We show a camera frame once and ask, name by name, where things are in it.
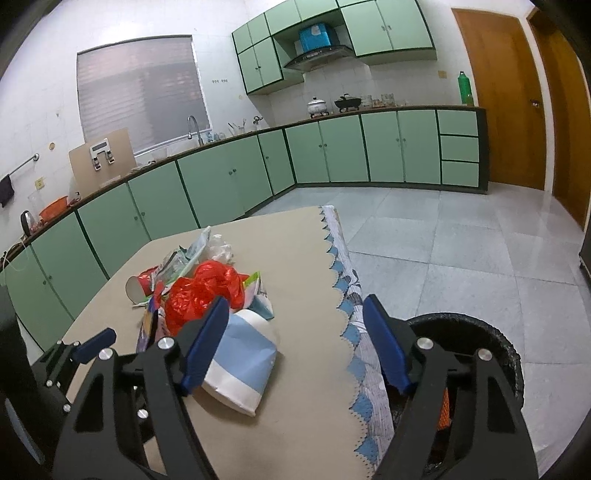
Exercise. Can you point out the blue white paper bag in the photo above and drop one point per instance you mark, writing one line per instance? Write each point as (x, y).
(244, 355)

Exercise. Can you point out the green cabinet drawer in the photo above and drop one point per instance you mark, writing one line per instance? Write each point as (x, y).
(459, 147)
(460, 173)
(457, 122)

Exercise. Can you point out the green lower kitchen cabinets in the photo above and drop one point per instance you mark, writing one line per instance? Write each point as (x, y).
(207, 184)

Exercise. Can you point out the orange wrapper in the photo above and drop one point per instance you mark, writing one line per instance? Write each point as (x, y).
(443, 408)

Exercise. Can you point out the orange basin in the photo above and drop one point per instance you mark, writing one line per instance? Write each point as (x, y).
(54, 208)

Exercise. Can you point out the electric kettle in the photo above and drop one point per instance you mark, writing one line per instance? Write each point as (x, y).
(27, 224)

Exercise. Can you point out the black lined trash bin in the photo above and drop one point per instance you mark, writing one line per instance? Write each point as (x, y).
(503, 355)

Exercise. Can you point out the kitchen faucet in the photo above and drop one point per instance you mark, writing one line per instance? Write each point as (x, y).
(190, 121)

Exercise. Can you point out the window blind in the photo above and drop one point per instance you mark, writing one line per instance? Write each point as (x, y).
(143, 92)

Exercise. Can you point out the utensil holder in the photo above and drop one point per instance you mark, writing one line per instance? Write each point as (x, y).
(236, 130)

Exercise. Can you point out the green kitchen cabinets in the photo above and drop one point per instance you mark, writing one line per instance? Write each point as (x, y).
(360, 27)
(207, 184)

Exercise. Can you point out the black wok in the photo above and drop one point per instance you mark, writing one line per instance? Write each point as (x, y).
(346, 104)

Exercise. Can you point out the range hood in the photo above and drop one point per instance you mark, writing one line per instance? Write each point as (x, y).
(318, 57)

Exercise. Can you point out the green upper kitchen cabinets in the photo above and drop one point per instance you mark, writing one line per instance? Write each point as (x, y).
(360, 27)

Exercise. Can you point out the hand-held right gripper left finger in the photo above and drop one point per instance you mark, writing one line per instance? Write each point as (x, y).
(205, 350)

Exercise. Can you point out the glass container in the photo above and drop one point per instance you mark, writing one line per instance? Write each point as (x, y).
(388, 99)
(366, 101)

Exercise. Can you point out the dark towel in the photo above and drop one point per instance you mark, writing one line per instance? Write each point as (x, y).
(5, 191)

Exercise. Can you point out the metal towel bar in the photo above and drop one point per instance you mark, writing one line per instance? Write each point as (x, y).
(23, 167)

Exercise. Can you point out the red plastic bag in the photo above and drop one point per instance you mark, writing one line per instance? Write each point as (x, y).
(203, 286)

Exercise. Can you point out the cardboard with scale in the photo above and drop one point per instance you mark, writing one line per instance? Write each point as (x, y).
(83, 166)

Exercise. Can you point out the green bottle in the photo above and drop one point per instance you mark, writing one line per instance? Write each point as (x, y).
(465, 90)

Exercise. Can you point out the light blue snack packet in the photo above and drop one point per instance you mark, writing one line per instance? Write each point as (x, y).
(261, 300)

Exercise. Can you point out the blue box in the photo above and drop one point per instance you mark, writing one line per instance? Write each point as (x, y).
(316, 39)

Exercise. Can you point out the green white snack packet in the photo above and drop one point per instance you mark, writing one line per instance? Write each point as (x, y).
(198, 244)

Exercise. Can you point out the white cooking pot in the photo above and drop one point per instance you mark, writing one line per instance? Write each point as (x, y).
(317, 107)

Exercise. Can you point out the clear plastic container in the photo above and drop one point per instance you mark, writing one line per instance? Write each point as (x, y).
(34, 201)

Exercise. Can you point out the colourful plastic wrapper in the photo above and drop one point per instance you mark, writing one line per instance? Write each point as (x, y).
(148, 325)

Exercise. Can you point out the red paper cup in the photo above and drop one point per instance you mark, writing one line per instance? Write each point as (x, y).
(138, 286)

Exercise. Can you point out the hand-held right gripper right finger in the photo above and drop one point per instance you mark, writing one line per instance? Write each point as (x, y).
(385, 346)

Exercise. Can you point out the wooden door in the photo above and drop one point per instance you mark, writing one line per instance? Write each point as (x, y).
(498, 92)
(568, 138)

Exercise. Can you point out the white crumpled tissue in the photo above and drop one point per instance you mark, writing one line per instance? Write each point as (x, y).
(221, 249)

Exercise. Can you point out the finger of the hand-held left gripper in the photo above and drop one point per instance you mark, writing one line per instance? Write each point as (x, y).
(94, 345)

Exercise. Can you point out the blue patterned table cloth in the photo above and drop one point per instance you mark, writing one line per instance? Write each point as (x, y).
(344, 258)

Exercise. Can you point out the clear plastic wrapper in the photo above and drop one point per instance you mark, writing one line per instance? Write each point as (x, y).
(173, 265)

